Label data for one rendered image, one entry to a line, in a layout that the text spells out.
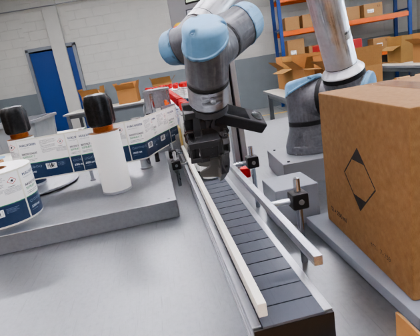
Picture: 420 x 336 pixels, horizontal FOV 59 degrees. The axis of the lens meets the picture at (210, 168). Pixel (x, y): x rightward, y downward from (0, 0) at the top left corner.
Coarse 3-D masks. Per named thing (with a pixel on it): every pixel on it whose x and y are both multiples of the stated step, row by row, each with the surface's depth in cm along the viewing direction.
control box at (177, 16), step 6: (168, 0) 122; (174, 0) 122; (180, 0) 121; (168, 6) 123; (174, 6) 122; (180, 6) 121; (186, 6) 120; (192, 6) 120; (174, 12) 123; (180, 12) 122; (174, 18) 123; (180, 18) 123; (174, 24) 124
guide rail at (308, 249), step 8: (232, 168) 89; (240, 176) 82; (248, 184) 76; (256, 192) 70; (264, 200) 66; (264, 208) 65; (272, 208) 62; (272, 216) 61; (280, 216) 58; (280, 224) 57; (288, 224) 55; (288, 232) 54; (296, 232) 52; (296, 240) 51; (304, 240) 50; (304, 248) 48; (312, 248) 48; (312, 256) 46; (320, 256) 46; (320, 264) 46
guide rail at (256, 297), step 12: (192, 168) 113; (204, 192) 90; (216, 216) 75; (228, 240) 64; (240, 264) 56; (240, 276) 56; (252, 288) 49; (252, 300) 49; (264, 300) 47; (264, 312) 46
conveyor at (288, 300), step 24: (216, 192) 99; (240, 216) 81; (240, 240) 71; (264, 240) 69; (264, 264) 61; (288, 264) 60; (264, 288) 55; (288, 288) 54; (288, 312) 49; (312, 312) 48
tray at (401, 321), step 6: (396, 312) 47; (396, 318) 47; (402, 318) 46; (396, 324) 48; (402, 324) 46; (408, 324) 45; (396, 330) 48; (402, 330) 46; (408, 330) 45; (414, 330) 44
